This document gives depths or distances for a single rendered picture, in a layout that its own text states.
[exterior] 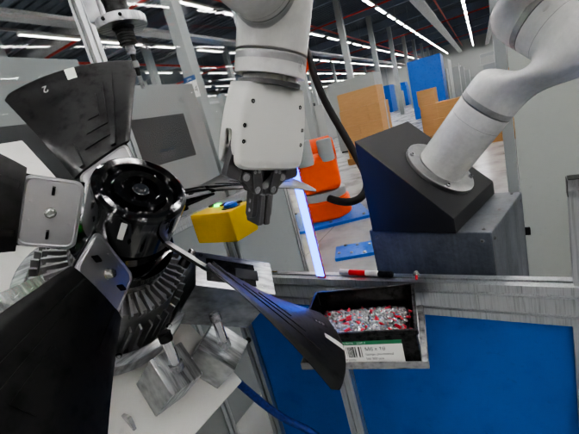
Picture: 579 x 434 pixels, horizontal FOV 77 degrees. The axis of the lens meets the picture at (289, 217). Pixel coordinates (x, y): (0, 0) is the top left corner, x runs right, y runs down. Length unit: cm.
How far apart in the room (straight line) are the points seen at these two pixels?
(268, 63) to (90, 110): 37
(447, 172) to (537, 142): 126
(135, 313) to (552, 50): 84
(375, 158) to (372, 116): 753
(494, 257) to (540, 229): 143
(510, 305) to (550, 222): 150
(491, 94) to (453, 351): 57
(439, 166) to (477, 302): 33
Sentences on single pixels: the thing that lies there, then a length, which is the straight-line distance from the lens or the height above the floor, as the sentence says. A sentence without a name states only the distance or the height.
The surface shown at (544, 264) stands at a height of 20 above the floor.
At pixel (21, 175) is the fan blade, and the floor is 128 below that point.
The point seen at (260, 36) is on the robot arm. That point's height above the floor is 135.
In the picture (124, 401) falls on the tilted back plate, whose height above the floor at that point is 92.
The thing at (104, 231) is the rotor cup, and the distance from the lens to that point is 50.
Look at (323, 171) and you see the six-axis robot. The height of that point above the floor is 62.
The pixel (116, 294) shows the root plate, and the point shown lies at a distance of 51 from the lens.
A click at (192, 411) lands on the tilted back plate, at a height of 86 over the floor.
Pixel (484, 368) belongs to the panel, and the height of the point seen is 64.
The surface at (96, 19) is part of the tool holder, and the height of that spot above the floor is 145.
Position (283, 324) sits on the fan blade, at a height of 102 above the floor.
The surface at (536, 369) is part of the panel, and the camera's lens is 95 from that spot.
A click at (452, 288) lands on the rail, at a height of 85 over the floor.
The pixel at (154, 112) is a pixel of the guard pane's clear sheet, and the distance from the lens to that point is 154.
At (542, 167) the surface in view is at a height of 74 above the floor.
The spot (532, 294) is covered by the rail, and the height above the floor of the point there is 84.
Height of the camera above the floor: 125
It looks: 14 degrees down
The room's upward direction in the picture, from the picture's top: 15 degrees counter-clockwise
